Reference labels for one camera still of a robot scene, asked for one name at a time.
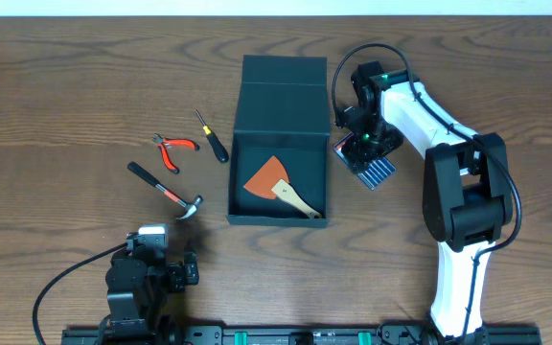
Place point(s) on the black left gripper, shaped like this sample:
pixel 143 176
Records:
pixel 180 274

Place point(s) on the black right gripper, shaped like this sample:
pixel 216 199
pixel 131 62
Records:
pixel 379 147

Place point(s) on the blue clear screwdriver set case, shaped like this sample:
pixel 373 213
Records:
pixel 378 171

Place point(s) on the small claw hammer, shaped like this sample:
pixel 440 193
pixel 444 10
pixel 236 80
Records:
pixel 190 208

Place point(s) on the orange scraper with wooden handle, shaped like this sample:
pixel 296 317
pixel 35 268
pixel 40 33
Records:
pixel 271 181

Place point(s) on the black yellow screwdriver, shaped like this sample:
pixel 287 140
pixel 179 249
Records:
pixel 218 148

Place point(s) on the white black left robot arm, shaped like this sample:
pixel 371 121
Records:
pixel 139 283

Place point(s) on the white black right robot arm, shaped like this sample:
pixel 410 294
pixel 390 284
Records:
pixel 466 196

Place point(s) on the black open gift box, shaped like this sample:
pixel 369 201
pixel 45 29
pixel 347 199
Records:
pixel 283 111

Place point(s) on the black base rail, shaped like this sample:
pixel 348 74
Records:
pixel 386 334

